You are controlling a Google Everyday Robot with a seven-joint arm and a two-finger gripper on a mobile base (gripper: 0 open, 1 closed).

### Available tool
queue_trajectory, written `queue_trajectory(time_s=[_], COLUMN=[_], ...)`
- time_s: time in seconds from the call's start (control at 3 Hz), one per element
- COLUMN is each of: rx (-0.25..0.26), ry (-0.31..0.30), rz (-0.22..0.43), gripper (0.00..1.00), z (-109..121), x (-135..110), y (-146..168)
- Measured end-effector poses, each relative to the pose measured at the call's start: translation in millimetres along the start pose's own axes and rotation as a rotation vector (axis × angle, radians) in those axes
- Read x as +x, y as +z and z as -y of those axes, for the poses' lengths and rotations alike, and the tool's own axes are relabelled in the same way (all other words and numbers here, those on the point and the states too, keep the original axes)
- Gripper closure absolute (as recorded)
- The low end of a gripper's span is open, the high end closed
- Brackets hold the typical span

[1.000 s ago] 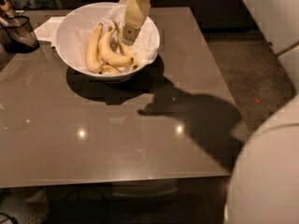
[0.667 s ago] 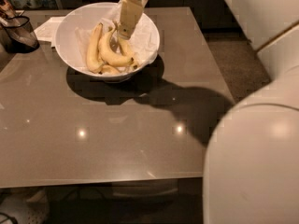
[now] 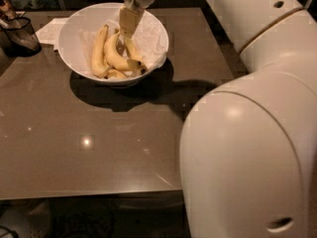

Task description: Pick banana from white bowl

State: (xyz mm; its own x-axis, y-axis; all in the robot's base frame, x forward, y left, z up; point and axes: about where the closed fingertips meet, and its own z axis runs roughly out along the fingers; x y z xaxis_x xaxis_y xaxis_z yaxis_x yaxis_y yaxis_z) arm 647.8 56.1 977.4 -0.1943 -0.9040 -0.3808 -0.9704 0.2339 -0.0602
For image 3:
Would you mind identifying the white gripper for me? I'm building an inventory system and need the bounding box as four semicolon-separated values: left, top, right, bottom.
119;0;156;39

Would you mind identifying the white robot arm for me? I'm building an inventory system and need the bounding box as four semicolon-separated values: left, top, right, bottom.
179;0;317;238

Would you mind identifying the white bowl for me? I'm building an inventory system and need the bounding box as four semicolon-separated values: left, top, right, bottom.
58;3;159;87

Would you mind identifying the small bottom banana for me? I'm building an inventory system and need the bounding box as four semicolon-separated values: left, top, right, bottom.
105;68;126;79

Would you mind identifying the white paper napkin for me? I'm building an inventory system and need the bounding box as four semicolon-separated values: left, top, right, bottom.
36;18;67;51

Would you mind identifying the black mesh basket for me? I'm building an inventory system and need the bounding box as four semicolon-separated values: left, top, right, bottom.
0;17;42;57

